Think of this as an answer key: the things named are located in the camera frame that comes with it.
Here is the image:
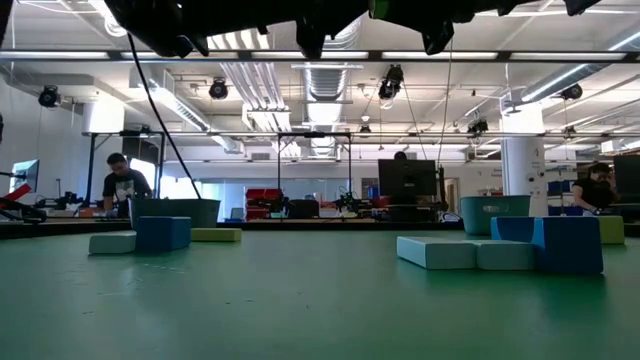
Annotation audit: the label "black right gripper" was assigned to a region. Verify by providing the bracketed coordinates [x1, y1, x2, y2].
[388, 0, 481, 56]

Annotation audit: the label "overhead light bar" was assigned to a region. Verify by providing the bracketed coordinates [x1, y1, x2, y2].
[0, 48, 640, 65]

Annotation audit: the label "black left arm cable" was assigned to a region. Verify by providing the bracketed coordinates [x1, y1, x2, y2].
[125, 30, 203, 200]

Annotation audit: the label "lit computer monitor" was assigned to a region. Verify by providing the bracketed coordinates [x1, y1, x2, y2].
[9, 158, 41, 195]

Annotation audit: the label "grey plastic bin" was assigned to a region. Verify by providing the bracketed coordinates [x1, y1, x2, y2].
[128, 197, 222, 230]

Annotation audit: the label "black aluminium table frame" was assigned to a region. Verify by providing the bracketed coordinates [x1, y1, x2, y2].
[0, 218, 640, 240]

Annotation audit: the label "red flat object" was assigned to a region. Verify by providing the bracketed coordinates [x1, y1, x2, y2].
[0, 183, 33, 204]

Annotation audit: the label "red storage bins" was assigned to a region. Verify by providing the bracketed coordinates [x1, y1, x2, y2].
[244, 187, 284, 220]

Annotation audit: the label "black computer monitor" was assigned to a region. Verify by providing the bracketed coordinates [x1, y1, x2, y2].
[377, 158, 438, 198]
[613, 154, 640, 204]

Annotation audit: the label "thin hanging cable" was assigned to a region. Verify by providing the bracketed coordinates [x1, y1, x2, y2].
[435, 39, 454, 169]

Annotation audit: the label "blue storage bins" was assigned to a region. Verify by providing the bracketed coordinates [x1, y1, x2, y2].
[546, 179, 576, 217]

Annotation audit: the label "green table mat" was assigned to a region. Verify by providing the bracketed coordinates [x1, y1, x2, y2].
[0, 228, 640, 360]

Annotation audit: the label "black equipment case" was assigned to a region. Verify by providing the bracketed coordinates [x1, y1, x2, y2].
[286, 198, 321, 220]

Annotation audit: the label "white round pillar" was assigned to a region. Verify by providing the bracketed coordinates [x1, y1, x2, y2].
[81, 99, 126, 135]
[500, 104, 549, 218]

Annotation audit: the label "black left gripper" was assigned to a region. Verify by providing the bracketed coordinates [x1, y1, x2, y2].
[259, 0, 374, 61]

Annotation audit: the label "silver ventilation duct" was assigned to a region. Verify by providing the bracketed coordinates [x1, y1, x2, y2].
[293, 19, 365, 159]

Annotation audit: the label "blue foam block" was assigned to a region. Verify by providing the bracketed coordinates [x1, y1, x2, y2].
[135, 215, 193, 253]
[490, 216, 537, 244]
[531, 215, 605, 275]

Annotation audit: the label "translucent teal plastic bin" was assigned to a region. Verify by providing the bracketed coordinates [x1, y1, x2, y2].
[459, 194, 532, 237]

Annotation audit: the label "black workstation frame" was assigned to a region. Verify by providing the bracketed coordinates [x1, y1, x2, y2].
[81, 129, 167, 207]
[276, 131, 353, 220]

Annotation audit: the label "light teal foam block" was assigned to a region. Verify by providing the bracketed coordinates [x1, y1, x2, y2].
[464, 239, 536, 272]
[396, 236, 477, 271]
[88, 230, 138, 256]

